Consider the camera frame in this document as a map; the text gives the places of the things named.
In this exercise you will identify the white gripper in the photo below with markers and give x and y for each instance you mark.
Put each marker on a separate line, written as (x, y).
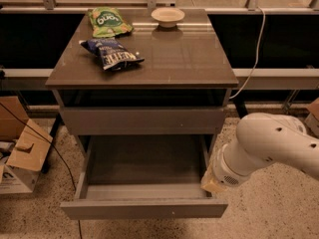
(221, 172)

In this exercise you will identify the grey drawer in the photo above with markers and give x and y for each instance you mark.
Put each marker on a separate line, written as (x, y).
(144, 177)
(115, 121)

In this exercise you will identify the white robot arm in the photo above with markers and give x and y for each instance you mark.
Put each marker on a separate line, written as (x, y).
(261, 140)

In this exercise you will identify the grey drawer cabinet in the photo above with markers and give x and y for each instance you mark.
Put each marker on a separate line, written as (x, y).
(184, 67)

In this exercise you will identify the closed grey top drawer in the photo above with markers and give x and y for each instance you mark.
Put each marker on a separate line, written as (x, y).
(115, 121)

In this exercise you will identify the cardboard box at right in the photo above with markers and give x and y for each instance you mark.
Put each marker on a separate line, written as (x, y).
(312, 119)

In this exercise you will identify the blue Kettle chip bag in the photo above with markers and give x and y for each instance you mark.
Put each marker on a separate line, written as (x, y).
(113, 54)

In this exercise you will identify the white ceramic bowl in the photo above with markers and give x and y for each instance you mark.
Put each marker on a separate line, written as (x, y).
(167, 17)

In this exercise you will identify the open cardboard box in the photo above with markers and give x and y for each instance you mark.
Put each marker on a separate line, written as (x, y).
(24, 148)

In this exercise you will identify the green chip bag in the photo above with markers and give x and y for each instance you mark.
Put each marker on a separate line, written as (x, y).
(107, 22)

